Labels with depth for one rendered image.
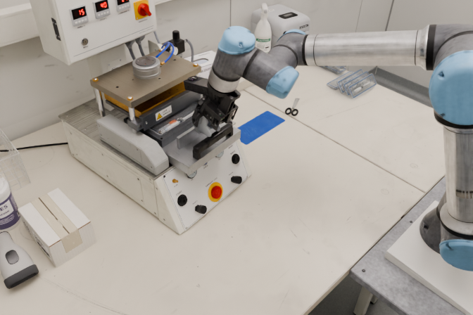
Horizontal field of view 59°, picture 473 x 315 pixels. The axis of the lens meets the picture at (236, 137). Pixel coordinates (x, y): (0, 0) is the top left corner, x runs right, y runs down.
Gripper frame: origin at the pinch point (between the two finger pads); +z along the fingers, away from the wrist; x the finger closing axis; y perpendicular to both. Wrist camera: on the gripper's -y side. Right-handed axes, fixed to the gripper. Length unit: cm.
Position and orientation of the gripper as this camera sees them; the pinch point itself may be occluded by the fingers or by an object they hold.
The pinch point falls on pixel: (198, 128)
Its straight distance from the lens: 118.8
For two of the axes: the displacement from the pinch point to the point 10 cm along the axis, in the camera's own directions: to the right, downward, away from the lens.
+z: -2.8, 6.1, 7.4
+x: 6.4, -4.6, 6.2
